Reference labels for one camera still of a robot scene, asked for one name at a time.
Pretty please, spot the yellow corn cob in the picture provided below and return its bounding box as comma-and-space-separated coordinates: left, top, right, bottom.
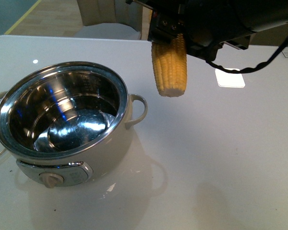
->
151, 34, 187, 97

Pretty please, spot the white square coaster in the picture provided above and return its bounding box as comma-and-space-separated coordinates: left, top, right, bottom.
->
215, 69, 245, 88

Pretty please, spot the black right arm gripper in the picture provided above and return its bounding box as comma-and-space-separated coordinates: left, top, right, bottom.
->
137, 0, 251, 60

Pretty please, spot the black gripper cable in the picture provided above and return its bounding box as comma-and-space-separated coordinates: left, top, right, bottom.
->
205, 23, 288, 74

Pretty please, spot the left beige upholstered chair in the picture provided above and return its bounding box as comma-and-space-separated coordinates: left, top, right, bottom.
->
74, 0, 143, 40

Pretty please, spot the beige electric cooking pot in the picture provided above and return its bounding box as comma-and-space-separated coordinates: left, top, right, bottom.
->
0, 61, 148, 188

